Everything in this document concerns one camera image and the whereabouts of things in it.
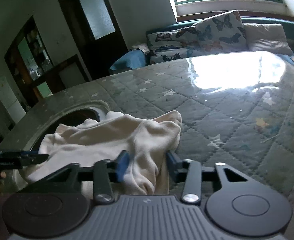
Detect cream white garment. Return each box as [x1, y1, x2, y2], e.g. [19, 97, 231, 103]
[20, 111, 182, 195]

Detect black round induction cooktop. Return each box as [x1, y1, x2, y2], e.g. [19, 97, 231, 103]
[30, 107, 108, 151]

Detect white refrigerator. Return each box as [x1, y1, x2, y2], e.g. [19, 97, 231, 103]
[0, 76, 26, 124]

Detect dark wooden display cabinet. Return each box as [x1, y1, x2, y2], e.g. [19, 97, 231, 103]
[4, 16, 89, 108]

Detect grey quilted star table cover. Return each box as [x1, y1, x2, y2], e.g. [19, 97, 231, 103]
[0, 51, 294, 218]

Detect blue covered sofa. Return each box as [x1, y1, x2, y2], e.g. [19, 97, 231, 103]
[110, 11, 294, 74]

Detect long butterfly print cushion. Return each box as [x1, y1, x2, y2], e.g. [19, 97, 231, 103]
[147, 27, 204, 64]

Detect dark door with frosted glass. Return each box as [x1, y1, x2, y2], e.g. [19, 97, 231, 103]
[58, 0, 128, 80]

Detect square butterfly print cushion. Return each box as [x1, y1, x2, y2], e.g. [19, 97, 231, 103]
[193, 10, 248, 55]

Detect beige plain cushion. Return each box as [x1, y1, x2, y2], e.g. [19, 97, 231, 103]
[244, 23, 293, 56]

